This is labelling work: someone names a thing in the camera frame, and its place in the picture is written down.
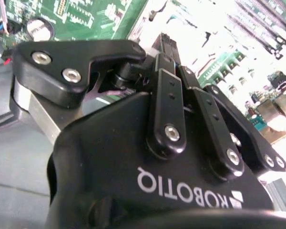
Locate metal socket cover frame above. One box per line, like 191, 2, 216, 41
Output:
133, 0, 229, 79

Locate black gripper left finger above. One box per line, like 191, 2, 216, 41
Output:
9, 33, 188, 159

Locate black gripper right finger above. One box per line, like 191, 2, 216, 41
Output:
169, 39, 286, 181

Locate thin metal locking lever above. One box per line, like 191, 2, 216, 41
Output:
202, 30, 213, 50

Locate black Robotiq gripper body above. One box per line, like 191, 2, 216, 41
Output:
45, 92, 276, 229

